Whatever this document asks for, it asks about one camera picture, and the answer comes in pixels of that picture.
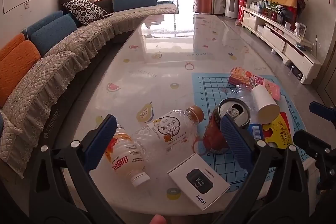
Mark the potted plant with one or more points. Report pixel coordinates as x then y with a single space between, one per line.
273 10

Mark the white cylindrical container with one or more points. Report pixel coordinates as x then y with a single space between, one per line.
265 103

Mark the red gift boxes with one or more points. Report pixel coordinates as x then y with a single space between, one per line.
241 10

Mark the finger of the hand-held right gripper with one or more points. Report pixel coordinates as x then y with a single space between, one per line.
312 141
321 109

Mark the black white circle pillow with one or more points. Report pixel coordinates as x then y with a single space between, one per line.
84 11

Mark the yellow red paper packet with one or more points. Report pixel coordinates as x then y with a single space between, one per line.
282 132

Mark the white tv cabinet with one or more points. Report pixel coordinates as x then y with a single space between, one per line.
273 35

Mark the white device box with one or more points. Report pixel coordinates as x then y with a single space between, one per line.
197 182

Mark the blue drink can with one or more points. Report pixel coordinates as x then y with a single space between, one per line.
256 132

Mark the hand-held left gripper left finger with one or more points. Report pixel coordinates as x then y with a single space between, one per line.
101 140

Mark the orange label plastic bottle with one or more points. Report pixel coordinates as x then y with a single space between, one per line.
126 153

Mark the red drink can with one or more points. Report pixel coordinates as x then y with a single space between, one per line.
214 134

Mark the beige quilted sofa cover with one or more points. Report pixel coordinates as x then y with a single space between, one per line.
34 98
86 35
141 12

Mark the curved sofa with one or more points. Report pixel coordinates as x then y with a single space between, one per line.
86 64

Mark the brown cap clear bottle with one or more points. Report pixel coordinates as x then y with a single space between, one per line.
173 129

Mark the picture frame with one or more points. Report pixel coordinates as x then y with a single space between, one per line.
303 29

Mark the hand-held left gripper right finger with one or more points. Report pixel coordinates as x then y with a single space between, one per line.
236 140

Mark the white figurine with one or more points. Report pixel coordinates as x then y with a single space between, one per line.
297 28

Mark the orange sofa cushion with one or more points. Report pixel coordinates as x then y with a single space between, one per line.
18 69
10 47

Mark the pink snack box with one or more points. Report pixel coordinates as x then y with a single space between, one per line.
252 79

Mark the person's left hand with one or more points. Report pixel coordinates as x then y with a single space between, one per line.
158 220

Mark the blue grid mat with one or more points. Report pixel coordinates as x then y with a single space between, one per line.
210 90

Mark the crushed clear plastic bottle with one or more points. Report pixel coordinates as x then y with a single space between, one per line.
241 95

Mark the blue sofa cushion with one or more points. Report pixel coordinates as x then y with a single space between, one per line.
134 2
42 22
55 32

